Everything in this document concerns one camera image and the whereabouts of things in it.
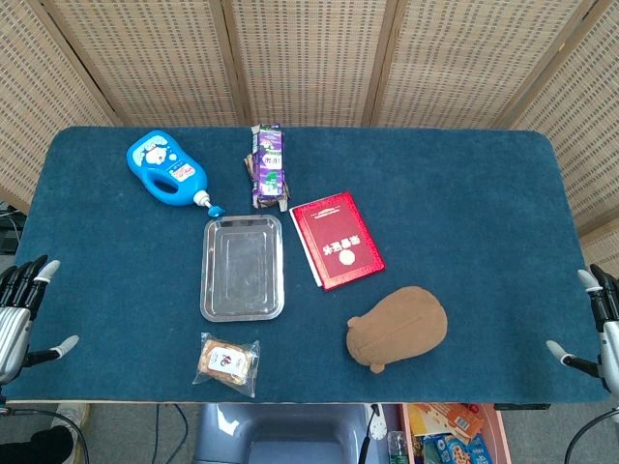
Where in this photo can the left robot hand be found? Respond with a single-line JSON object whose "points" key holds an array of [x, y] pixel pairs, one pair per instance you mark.
{"points": [[14, 319]]}

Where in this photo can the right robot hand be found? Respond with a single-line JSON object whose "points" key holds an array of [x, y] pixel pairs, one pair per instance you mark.
{"points": [[607, 314]]}

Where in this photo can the pastry packet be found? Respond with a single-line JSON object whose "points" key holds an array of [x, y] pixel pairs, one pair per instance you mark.
{"points": [[226, 362]]}

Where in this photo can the stainless steel tray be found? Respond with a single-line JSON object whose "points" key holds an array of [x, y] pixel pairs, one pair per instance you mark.
{"points": [[243, 268]]}

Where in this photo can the white sneaker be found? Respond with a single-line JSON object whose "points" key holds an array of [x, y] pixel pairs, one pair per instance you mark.
{"points": [[72, 418]]}

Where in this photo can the pink storage box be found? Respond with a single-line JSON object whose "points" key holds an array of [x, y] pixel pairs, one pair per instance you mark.
{"points": [[498, 435]]}

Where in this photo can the orange snack package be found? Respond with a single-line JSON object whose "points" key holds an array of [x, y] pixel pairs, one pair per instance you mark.
{"points": [[447, 418]]}

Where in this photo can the blue cookie box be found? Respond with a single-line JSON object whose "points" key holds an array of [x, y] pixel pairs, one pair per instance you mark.
{"points": [[457, 449]]}

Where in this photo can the blue table cloth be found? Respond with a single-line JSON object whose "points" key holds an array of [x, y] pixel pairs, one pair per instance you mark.
{"points": [[435, 203]]}

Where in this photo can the brown plush capybara toy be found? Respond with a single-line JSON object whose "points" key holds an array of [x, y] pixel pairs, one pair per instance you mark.
{"points": [[396, 327]]}

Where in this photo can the blue cartoon detergent bottle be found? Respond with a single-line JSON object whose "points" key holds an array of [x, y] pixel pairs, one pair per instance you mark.
{"points": [[167, 168]]}

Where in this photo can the clear plastic bottle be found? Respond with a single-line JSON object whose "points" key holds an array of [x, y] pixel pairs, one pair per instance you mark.
{"points": [[397, 447]]}

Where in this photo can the red certificate book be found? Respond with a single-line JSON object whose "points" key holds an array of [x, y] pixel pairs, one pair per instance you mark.
{"points": [[338, 240]]}

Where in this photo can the grey plastic bin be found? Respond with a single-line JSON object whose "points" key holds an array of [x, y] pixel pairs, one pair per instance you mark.
{"points": [[285, 435]]}

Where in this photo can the purple milk carton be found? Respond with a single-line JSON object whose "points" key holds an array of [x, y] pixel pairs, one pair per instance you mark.
{"points": [[268, 165]]}

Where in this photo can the woven bamboo folding screen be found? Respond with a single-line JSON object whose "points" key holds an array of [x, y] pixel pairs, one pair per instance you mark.
{"points": [[309, 63]]}

